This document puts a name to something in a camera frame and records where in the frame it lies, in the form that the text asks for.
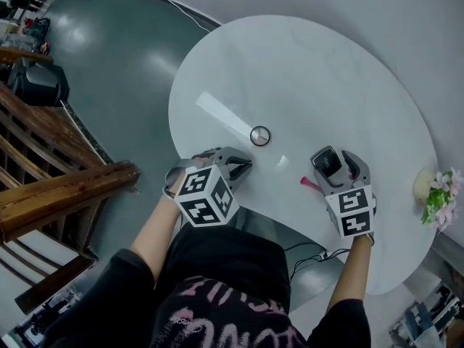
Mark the cream round pot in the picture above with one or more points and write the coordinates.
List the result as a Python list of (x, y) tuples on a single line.
[(421, 189)]

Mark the brown wooden bench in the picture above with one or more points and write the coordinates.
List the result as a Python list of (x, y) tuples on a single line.
[(54, 151)]

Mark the person's left forearm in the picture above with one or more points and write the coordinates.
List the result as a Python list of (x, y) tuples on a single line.
[(156, 230)]

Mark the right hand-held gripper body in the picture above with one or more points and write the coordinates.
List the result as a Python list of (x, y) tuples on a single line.
[(353, 209)]

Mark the pink artificial flower bunch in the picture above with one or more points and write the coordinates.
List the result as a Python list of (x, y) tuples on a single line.
[(440, 198)]

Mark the black square makeup compact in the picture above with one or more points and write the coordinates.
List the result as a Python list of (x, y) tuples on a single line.
[(326, 160)]

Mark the person's left hand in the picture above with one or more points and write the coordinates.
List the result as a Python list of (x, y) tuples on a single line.
[(201, 157)]

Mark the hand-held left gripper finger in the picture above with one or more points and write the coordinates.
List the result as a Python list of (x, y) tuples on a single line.
[(239, 172), (235, 154)]

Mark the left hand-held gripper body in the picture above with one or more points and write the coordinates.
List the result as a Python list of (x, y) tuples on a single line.
[(204, 198)]

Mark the person's black printed sweater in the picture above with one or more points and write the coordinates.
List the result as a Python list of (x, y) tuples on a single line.
[(224, 296)]

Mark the person's right forearm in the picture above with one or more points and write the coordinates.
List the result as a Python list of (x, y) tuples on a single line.
[(351, 270)]

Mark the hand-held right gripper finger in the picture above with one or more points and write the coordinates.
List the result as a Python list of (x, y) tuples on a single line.
[(359, 169), (324, 180)]

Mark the pink makeup tube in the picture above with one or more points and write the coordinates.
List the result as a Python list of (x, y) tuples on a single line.
[(308, 183)]

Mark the round mirrored makeup compact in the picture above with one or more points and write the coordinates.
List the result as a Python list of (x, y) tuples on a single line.
[(260, 136)]

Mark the cluttered shelf of items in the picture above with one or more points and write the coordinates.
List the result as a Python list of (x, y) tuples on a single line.
[(21, 16)]

